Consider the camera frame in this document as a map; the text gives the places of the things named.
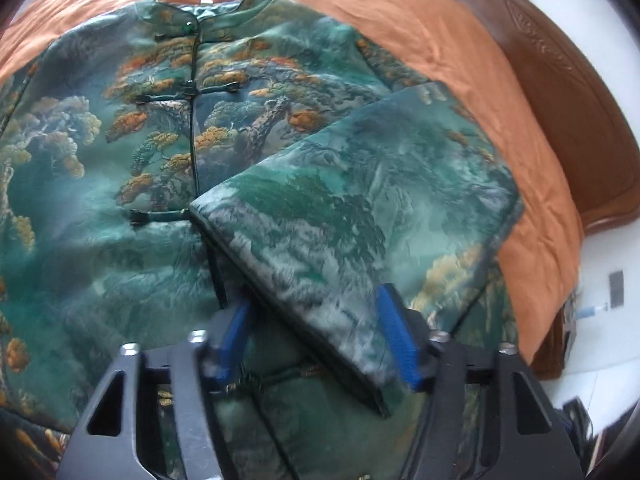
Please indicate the dark object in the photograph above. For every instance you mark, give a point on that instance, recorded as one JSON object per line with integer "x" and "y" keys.
{"x": 577, "y": 425}

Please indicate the brown wooden headboard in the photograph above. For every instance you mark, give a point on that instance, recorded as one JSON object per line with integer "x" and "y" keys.
{"x": 575, "y": 110}

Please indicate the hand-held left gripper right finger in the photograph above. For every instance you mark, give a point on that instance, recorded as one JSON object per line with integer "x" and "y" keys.
{"x": 397, "y": 335}

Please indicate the orange bed sheet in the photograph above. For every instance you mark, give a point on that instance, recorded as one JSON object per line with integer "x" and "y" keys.
{"x": 450, "y": 35}

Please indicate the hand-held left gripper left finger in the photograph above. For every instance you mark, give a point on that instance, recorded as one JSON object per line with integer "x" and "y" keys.
{"x": 234, "y": 342}

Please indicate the grey wall plate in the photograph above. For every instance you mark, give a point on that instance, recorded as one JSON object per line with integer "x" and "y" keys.
{"x": 617, "y": 289}

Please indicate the green landscape print jacket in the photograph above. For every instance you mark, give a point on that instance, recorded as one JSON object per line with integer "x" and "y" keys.
{"x": 125, "y": 185}

